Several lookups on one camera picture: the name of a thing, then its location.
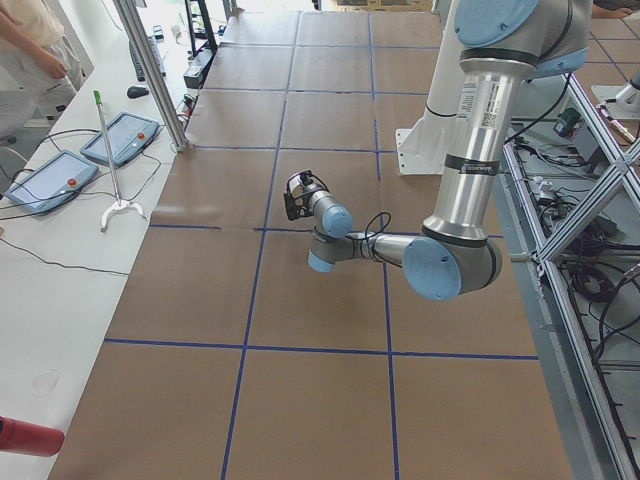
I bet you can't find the black keyboard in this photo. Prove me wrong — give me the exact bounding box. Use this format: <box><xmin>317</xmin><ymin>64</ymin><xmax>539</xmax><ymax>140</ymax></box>
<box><xmin>128</xmin><ymin>34</ymin><xmax>167</xmax><ymax>84</ymax></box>

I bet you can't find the person in white clothes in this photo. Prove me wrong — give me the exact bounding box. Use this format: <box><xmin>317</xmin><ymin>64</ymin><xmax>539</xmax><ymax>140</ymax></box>
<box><xmin>1</xmin><ymin>1</ymin><xmax>85</xmax><ymax>126</ymax></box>

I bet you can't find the black computer mouse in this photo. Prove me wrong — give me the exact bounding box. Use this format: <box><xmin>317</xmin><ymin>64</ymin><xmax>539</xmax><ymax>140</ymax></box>
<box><xmin>126</xmin><ymin>85</ymin><xmax>149</xmax><ymax>99</ymax></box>

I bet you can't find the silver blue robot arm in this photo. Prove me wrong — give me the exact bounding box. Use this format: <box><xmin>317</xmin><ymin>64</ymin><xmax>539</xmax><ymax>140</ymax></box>
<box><xmin>283</xmin><ymin>1</ymin><xmax>592</xmax><ymax>301</ymax></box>

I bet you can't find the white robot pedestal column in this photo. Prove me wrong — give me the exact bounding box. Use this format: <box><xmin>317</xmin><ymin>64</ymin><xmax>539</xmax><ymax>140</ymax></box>
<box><xmin>396</xmin><ymin>0</ymin><xmax>464</xmax><ymax>175</ymax></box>

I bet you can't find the far teach pendant tablet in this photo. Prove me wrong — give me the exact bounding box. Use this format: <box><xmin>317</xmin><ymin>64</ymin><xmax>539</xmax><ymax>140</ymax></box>
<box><xmin>80</xmin><ymin>112</ymin><xmax>160</xmax><ymax>168</ymax></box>

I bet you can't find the reacher grabber stick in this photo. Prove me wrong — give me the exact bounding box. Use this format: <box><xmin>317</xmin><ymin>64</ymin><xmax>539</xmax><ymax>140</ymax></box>
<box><xmin>93</xmin><ymin>90</ymin><xmax>147</xmax><ymax>233</ymax></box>

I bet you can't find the red bottle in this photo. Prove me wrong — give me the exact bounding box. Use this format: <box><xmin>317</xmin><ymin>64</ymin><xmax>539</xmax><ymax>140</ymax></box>
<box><xmin>1</xmin><ymin>417</ymin><xmax>65</xmax><ymax>457</ymax></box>

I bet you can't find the near teach pendant tablet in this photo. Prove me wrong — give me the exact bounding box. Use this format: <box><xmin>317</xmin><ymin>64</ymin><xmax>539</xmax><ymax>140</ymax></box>
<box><xmin>5</xmin><ymin>150</ymin><xmax>99</xmax><ymax>214</ymax></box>

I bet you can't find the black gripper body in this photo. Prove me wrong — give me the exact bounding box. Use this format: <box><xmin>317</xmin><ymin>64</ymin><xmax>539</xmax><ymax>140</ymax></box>
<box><xmin>294</xmin><ymin>172</ymin><xmax>327</xmax><ymax>218</ymax></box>

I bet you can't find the aluminium frame rail right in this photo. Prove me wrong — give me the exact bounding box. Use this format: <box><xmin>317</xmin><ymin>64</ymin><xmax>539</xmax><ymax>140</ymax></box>
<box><xmin>499</xmin><ymin>65</ymin><xmax>639</xmax><ymax>479</ymax></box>

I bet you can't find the teach pendant tablet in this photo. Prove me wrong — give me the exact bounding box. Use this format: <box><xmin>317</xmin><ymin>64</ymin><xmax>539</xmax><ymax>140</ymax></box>
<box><xmin>5</xmin><ymin>150</ymin><xmax>99</xmax><ymax>214</ymax></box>
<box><xmin>80</xmin><ymin>112</ymin><xmax>160</xmax><ymax>168</ymax></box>

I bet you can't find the aluminium frame post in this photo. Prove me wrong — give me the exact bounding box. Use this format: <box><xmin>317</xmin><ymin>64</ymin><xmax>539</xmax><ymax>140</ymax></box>
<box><xmin>113</xmin><ymin>0</ymin><xmax>190</xmax><ymax>152</ymax></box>

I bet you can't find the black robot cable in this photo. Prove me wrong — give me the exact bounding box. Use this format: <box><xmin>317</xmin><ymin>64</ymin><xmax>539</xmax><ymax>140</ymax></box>
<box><xmin>349</xmin><ymin>211</ymin><xmax>394</xmax><ymax>261</ymax></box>

